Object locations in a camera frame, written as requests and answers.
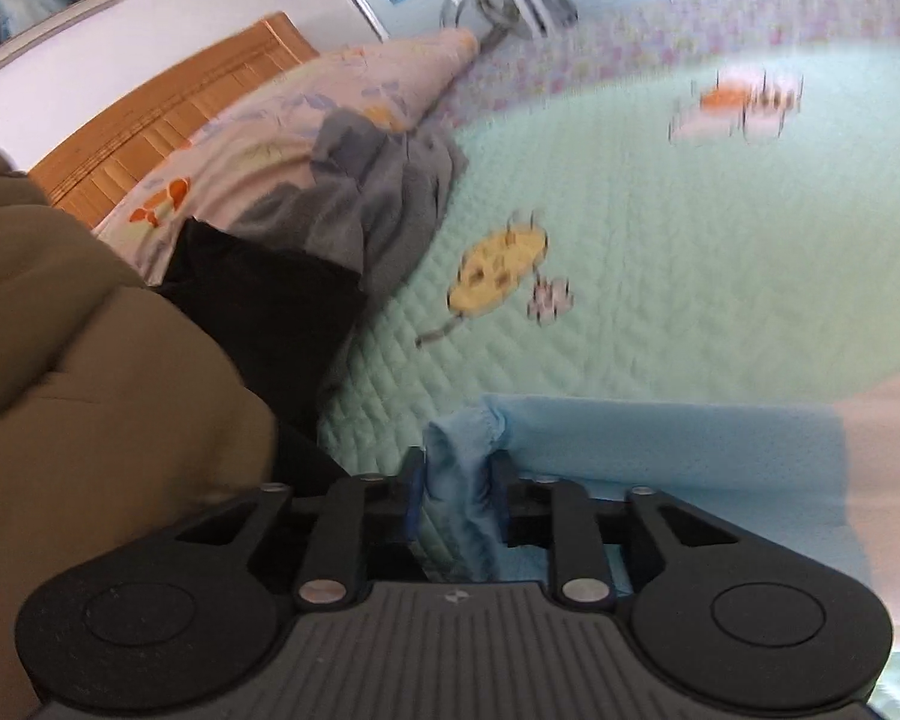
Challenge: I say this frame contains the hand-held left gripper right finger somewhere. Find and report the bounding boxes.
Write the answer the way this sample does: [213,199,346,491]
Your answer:
[489,448,743,611]

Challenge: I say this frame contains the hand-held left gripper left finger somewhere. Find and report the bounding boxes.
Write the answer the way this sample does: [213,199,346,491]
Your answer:
[172,446,428,612]

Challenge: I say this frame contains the light blue white jacket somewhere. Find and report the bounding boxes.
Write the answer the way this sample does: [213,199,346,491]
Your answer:
[420,364,900,653]

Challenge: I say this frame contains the grey cloth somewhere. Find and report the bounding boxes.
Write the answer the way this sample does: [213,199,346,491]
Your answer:
[232,109,470,316]

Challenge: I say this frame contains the bee print quilted bedspread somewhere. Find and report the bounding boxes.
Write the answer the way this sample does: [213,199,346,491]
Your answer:
[319,41,900,720]

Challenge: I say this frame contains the floral pillow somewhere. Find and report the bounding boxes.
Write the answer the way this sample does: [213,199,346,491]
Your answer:
[94,26,481,286]

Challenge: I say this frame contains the wooden headboard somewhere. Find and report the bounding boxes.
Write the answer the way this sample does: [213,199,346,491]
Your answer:
[28,11,320,230]

